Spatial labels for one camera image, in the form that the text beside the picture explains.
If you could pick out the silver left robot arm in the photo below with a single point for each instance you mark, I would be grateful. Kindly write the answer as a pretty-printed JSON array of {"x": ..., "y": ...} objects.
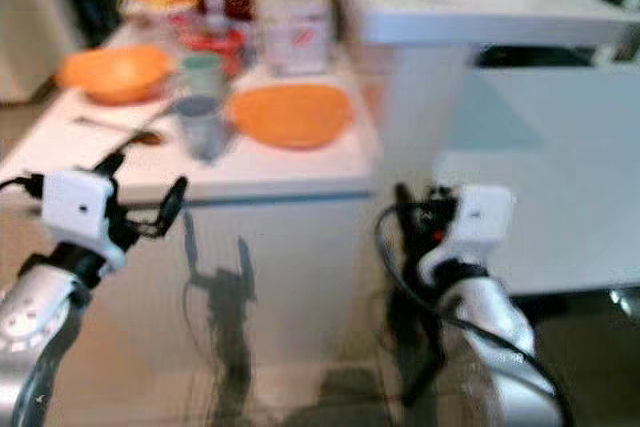
[{"x": 28, "y": 322}]

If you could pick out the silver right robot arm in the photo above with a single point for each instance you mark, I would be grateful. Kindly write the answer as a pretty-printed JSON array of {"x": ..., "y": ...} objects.
[{"x": 495, "y": 332}]

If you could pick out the metal spoon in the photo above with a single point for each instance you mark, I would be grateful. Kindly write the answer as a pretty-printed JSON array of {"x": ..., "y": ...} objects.
[
  {"x": 100, "y": 124},
  {"x": 146, "y": 137}
]

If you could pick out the grey cup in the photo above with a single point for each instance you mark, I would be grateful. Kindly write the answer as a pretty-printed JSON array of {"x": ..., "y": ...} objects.
[{"x": 202, "y": 134}]

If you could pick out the orange plastic bowl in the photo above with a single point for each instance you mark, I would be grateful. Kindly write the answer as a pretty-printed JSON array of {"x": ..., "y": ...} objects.
[
  {"x": 115, "y": 75},
  {"x": 290, "y": 115}
]

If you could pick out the white table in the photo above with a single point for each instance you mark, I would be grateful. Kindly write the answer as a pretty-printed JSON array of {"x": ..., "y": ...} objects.
[{"x": 290, "y": 247}]

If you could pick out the green cup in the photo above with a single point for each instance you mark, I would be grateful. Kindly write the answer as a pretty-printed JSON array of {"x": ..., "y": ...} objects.
[{"x": 203, "y": 75}]

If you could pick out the red bowl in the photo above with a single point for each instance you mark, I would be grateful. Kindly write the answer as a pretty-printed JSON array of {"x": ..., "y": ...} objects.
[{"x": 210, "y": 42}]

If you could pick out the white cabinet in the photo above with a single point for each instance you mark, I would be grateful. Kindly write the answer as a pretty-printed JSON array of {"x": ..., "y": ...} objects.
[{"x": 25, "y": 27}]

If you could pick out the white counter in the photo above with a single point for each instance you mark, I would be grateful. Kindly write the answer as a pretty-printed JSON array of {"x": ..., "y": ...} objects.
[{"x": 480, "y": 17}]

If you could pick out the white carton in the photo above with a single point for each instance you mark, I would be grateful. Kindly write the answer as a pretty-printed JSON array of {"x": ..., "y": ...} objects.
[{"x": 295, "y": 27}]

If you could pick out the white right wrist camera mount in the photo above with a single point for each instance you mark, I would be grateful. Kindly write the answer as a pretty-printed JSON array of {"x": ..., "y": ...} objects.
[{"x": 482, "y": 215}]

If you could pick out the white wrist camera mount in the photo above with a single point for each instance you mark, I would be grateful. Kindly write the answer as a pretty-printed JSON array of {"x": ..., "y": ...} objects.
[
  {"x": 482, "y": 215},
  {"x": 75, "y": 205}
]

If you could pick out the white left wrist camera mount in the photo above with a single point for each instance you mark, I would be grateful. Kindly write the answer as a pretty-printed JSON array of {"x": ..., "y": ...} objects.
[{"x": 75, "y": 205}]

